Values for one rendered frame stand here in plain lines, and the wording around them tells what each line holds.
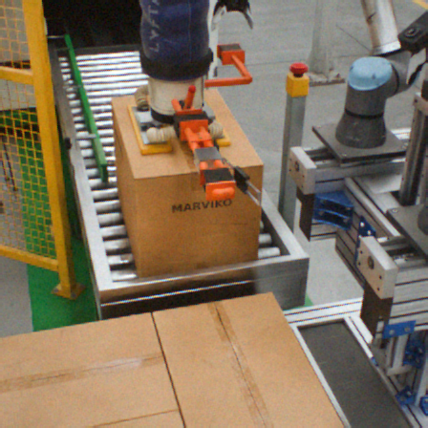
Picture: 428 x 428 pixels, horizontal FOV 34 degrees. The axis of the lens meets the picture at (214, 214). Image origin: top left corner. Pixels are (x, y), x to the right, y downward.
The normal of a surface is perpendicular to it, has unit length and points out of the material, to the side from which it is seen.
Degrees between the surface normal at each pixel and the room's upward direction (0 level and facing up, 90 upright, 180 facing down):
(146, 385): 0
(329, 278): 0
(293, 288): 90
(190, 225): 90
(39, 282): 0
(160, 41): 74
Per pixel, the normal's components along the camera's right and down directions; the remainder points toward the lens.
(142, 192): 0.24, 0.53
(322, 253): 0.01, -0.84
